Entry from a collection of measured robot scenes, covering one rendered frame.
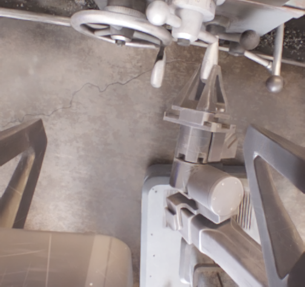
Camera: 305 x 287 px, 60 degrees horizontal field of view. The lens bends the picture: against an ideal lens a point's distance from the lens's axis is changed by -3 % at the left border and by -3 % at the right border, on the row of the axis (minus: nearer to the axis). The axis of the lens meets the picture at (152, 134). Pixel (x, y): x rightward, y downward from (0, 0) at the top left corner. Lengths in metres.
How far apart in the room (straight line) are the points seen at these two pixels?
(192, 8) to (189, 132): 0.18
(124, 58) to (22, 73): 0.49
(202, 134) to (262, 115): 0.95
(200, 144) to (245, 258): 0.17
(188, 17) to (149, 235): 0.89
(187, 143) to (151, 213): 0.69
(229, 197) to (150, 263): 0.83
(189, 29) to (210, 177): 0.20
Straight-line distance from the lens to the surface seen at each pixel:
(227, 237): 0.42
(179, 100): 0.43
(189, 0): 0.38
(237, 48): 0.70
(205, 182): 0.38
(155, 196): 1.06
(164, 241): 1.14
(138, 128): 1.26
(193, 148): 0.42
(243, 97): 1.32
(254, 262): 0.39
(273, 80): 0.63
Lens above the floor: 1.25
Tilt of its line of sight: 82 degrees down
